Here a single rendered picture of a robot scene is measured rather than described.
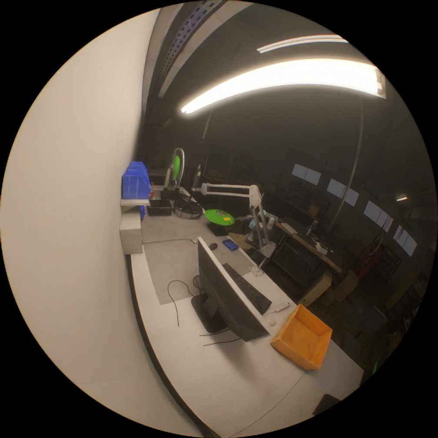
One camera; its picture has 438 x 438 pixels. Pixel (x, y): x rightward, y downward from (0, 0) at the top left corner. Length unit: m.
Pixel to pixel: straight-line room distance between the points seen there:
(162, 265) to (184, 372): 0.64
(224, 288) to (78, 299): 0.42
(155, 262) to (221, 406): 0.91
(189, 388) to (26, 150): 0.75
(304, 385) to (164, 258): 1.22
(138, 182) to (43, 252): 0.82
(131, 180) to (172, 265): 0.62
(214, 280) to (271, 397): 0.71
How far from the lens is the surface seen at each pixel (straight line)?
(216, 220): 1.18
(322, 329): 1.06
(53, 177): 0.20
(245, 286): 0.91
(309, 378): 1.01
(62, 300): 0.20
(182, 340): 0.69
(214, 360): 0.71
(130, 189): 0.95
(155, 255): 0.95
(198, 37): 0.82
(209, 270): 0.53
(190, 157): 5.92
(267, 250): 0.92
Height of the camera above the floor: 1.60
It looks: 26 degrees down
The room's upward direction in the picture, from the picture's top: 18 degrees clockwise
